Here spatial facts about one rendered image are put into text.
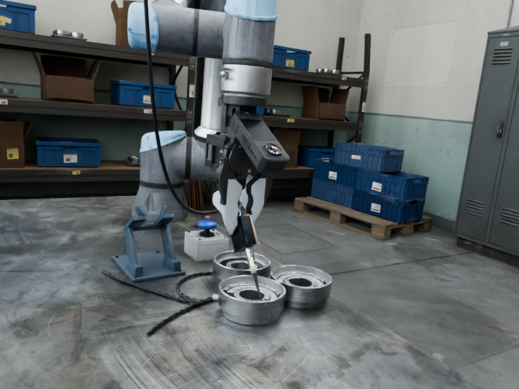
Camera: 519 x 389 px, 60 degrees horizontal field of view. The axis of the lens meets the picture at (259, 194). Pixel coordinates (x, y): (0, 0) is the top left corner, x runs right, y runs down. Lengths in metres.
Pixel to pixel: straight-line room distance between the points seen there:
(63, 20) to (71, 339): 4.18
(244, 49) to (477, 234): 3.83
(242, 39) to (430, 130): 4.66
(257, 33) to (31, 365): 0.51
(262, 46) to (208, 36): 0.12
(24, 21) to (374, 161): 3.22
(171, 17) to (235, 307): 0.46
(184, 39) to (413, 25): 4.98
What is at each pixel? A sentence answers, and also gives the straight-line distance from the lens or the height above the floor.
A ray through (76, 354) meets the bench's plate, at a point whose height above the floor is 0.80.
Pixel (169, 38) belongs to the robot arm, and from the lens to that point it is 0.77.
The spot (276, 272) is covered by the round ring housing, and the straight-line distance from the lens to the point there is 0.82.
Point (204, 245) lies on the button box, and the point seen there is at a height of 0.84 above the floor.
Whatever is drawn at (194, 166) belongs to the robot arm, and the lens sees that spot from 1.20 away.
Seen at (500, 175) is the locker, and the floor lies 0.71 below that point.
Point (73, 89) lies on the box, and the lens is 4.12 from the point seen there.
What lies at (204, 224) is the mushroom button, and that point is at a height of 0.87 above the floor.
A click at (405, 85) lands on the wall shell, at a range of 5.57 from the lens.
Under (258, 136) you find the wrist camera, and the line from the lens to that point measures 0.64.
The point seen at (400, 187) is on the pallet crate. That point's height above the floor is 0.48.
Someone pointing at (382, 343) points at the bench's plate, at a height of 0.80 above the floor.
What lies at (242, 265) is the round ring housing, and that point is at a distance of 0.86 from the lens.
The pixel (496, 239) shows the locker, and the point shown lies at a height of 0.18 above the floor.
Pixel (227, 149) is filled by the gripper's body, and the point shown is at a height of 1.05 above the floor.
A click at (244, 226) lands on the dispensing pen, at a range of 0.69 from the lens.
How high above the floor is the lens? 1.12
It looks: 11 degrees down
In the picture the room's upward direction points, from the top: 5 degrees clockwise
